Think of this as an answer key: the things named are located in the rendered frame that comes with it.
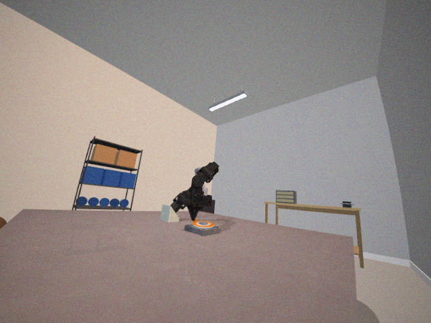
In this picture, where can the orange round plate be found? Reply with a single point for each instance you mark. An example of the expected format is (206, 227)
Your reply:
(195, 223)

